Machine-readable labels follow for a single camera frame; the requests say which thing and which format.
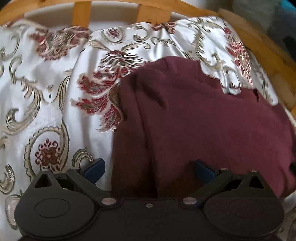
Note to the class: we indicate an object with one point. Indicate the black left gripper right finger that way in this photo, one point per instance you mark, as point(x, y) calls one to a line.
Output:
point(213, 183)

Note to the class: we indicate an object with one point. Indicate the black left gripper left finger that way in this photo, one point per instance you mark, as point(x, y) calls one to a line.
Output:
point(85, 179)

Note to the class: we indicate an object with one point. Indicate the plastic bag with dark clothes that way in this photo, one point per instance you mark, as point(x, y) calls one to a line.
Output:
point(276, 19)

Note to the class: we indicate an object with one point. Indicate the wooden bed frame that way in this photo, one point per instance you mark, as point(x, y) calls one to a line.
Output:
point(278, 65)

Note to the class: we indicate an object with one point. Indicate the maroon small garment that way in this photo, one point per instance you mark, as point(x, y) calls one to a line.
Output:
point(174, 115)

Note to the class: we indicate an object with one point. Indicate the white floral satin bedspread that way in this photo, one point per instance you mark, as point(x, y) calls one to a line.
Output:
point(59, 104)

